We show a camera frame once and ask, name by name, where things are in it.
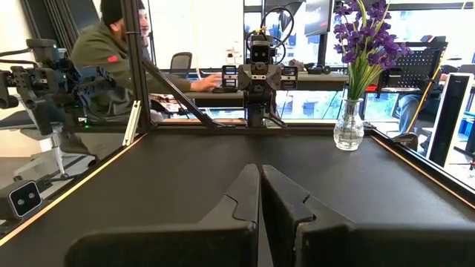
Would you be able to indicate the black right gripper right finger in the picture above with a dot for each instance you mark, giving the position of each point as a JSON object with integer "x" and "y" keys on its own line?
{"x": 352, "y": 244}

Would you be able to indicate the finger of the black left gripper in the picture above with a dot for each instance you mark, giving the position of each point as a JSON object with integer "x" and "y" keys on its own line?
{"x": 229, "y": 77}
{"x": 289, "y": 78}

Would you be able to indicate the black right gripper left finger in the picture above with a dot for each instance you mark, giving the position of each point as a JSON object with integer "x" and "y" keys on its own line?
{"x": 185, "y": 244}

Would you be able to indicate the purple flower spray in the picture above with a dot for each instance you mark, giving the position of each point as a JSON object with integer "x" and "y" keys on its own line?
{"x": 350, "y": 41}
{"x": 389, "y": 48}

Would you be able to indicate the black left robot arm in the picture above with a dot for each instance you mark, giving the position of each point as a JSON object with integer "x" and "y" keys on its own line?
{"x": 256, "y": 111}

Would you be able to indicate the cut-glass bulbous vase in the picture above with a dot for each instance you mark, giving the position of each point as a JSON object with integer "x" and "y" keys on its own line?
{"x": 349, "y": 130}

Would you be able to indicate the black backlit keyboard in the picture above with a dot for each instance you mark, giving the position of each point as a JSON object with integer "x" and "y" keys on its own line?
{"x": 224, "y": 89}

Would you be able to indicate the person's hand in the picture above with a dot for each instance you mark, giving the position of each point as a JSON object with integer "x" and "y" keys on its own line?
{"x": 208, "y": 82}

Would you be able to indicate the grey desk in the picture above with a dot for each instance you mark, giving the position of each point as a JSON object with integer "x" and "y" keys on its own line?
{"x": 315, "y": 83}

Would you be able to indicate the black clamp gadget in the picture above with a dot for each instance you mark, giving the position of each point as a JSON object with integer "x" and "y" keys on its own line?
{"x": 317, "y": 69}

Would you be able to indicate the grey mesh office chair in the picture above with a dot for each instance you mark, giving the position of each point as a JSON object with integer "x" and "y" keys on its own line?
{"x": 181, "y": 63}

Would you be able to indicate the white printed paper bag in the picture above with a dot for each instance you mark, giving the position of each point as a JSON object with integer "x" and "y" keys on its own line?
{"x": 168, "y": 104}

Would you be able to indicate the black computer monitor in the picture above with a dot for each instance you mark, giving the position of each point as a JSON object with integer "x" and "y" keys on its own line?
{"x": 318, "y": 16}

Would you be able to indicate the black table mat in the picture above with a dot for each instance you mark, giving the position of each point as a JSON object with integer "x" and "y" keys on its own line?
{"x": 167, "y": 167}

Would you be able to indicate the black perforated panel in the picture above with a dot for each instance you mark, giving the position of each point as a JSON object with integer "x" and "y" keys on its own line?
{"x": 412, "y": 66}

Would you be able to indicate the person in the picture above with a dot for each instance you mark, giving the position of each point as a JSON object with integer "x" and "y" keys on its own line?
{"x": 100, "y": 52}
{"x": 412, "y": 111}

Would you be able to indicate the black tripod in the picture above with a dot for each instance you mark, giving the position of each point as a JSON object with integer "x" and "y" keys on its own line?
{"x": 464, "y": 161}

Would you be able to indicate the black tower with white base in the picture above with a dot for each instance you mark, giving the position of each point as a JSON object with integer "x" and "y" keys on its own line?
{"x": 449, "y": 118}

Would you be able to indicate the white office chair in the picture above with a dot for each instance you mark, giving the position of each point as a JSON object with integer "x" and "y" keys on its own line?
{"x": 48, "y": 155}

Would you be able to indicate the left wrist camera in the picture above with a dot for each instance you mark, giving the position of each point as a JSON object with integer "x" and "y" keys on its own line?
{"x": 260, "y": 53}

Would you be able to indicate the black aluminium table frame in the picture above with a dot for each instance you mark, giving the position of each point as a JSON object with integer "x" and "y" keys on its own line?
{"x": 135, "y": 55}

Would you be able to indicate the silver frame bracket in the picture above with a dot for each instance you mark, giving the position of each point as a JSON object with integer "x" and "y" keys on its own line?
{"x": 132, "y": 122}

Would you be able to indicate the table-level camera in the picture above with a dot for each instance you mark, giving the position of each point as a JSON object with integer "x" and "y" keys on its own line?
{"x": 24, "y": 200}

